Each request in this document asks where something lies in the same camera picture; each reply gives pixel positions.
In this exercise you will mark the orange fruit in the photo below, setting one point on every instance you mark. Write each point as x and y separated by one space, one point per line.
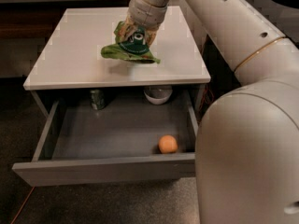
168 144

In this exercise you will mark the green metal can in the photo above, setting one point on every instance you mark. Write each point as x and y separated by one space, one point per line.
97 99

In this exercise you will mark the grey top drawer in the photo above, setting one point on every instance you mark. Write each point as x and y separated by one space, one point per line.
119 143

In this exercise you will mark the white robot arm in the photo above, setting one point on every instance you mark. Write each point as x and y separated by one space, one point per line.
247 147

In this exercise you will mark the black bin cabinet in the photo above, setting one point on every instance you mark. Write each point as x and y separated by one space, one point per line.
280 3

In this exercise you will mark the grey drawer cabinet white top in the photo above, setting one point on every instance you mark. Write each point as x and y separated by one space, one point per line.
72 57

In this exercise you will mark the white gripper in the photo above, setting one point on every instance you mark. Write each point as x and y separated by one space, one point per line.
146 14

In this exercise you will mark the dark wooden bench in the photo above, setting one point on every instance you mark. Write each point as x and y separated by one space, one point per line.
39 19

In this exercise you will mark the green rice chip bag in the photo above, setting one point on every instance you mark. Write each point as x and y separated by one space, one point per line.
133 50

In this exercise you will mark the white grey bowl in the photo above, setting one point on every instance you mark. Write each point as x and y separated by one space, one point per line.
158 95

